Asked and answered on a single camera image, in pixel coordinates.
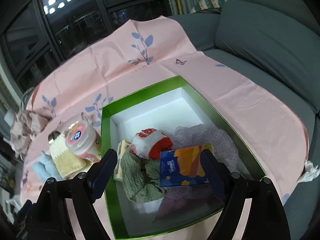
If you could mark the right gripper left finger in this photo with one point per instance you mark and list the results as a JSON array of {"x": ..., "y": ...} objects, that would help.
[{"x": 50, "y": 218}]

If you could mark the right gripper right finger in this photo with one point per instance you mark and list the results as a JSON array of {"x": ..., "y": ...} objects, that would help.
[{"x": 266, "y": 218}]

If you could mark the light blue plush toy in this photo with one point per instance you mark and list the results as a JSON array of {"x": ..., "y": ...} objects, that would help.
[{"x": 45, "y": 168}]

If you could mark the beige white knitted cloth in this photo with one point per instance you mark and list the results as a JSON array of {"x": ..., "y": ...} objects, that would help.
[{"x": 66, "y": 162}]

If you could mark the purple cloth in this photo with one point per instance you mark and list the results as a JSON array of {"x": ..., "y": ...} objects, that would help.
[{"x": 194, "y": 202}]

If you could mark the blue orange tissue pack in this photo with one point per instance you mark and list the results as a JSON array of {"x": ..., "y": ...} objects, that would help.
[{"x": 182, "y": 167}]

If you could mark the green towel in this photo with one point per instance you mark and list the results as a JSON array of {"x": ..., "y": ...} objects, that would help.
[{"x": 141, "y": 178}]

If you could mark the cream tissue pack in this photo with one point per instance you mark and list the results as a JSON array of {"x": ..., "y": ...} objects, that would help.
[{"x": 123, "y": 147}]

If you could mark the red white knitted cloth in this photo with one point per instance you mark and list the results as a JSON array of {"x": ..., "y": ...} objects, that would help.
[{"x": 149, "y": 143}]

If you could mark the glass bottle steel cap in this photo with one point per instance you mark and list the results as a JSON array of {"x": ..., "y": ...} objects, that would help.
[{"x": 52, "y": 136}]

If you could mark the pink gum container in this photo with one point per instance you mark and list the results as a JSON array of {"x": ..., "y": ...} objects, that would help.
[{"x": 84, "y": 141}]

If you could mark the crumpled beige fabric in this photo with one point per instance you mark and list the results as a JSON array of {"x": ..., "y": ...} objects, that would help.
[{"x": 26, "y": 126}]

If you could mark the green cardboard box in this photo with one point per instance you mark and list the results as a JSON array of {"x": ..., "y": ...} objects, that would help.
[{"x": 165, "y": 106}]

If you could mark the grey sofa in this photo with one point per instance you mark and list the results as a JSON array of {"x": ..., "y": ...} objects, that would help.
[{"x": 274, "y": 43}]

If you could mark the pink printed tablecloth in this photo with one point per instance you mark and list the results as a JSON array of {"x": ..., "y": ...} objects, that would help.
[{"x": 141, "y": 54}]

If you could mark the striped cushion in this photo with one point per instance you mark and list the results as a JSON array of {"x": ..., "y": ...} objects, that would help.
[{"x": 208, "y": 6}]

